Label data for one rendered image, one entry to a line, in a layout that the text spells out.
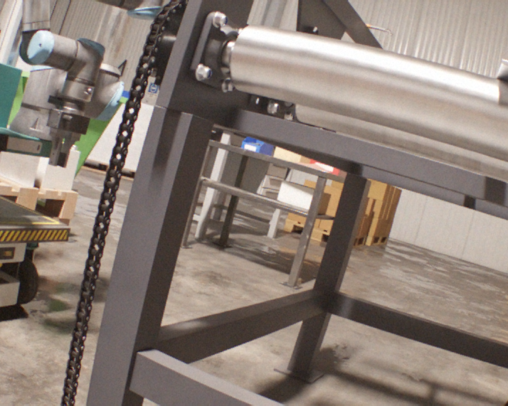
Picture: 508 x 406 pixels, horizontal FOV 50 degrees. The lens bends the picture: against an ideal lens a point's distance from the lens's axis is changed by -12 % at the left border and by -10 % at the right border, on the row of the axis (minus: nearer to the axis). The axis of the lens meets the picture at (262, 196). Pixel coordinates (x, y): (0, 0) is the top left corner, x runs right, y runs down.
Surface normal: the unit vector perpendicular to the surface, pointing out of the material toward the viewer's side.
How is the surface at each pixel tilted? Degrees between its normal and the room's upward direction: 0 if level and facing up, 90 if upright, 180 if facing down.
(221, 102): 90
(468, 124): 121
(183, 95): 90
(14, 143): 90
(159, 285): 90
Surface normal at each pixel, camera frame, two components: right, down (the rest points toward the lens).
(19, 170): -0.39, -0.06
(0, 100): 0.91, 0.27
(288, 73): -0.47, 0.36
